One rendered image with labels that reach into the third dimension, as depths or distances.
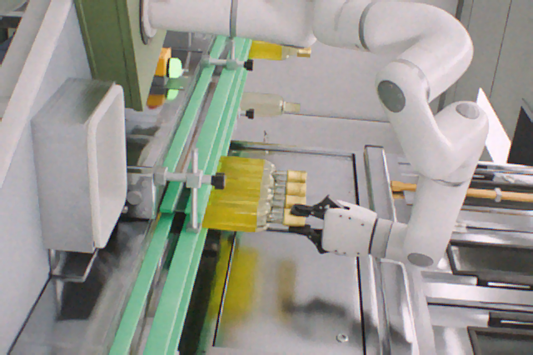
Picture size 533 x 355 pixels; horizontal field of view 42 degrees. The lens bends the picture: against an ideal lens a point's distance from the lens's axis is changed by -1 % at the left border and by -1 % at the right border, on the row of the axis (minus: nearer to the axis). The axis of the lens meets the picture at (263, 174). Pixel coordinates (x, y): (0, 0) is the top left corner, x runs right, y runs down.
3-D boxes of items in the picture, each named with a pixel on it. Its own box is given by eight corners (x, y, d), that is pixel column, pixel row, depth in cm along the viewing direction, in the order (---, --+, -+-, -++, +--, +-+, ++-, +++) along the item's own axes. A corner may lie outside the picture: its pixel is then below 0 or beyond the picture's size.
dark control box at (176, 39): (157, 46, 183) (189, 48, 182) (157, 17, 179) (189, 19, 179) (163, 37, 190) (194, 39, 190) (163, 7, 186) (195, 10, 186)
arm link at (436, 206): (429, 139, 120) (406, 212, 136) (415, 195, 112) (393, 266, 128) (477, 152, 119) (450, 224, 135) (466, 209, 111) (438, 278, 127)
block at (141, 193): (116, 218, 127) (154, 222, 127) (113, 173, 122) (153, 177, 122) (121, 208, 130) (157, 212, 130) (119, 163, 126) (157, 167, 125)
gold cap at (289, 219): (282, 229, 142) (304, 231, 142) (283, 214, 140) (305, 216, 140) (283, 220, 145) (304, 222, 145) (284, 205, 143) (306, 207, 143)
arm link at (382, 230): (388, 251, 143) (375, 247, 144) (395, 214, 139) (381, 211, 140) (381, 271, 137) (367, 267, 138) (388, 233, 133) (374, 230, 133)
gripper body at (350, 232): (379, 248, 144) (326, 236, 146) (386, 206, 139) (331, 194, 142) (371, 268, 137) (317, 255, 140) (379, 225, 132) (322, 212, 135)
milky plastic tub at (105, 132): (47, 250, 108) (101, 256, 108) (32, 119, 98) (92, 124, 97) (79, 194, 124) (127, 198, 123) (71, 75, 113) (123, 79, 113)
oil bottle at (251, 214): (165, 226, 142) (270, 235, 141) (165, 202, 139) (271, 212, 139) (170, 211, 147) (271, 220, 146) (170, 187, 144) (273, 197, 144)
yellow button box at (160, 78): (132, 84, 159) (165, 87, 158) (132, 53, 155) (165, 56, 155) (140, 73, 165) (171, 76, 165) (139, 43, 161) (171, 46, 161)
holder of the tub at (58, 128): (47, 277, 111) (95, 281, 111) (30, 120, 98) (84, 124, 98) (79, 219, 126) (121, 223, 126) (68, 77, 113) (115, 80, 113)
